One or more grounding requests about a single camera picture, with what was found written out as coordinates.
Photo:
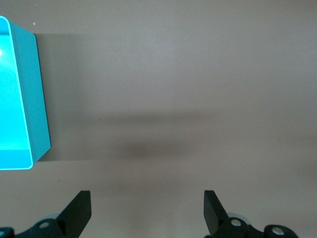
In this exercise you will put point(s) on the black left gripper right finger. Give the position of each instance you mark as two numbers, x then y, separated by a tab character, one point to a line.
215	218

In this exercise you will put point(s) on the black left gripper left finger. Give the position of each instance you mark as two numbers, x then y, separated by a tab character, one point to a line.
71	218

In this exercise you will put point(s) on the turquoise plastic bin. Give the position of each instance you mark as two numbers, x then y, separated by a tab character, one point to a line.
37	99

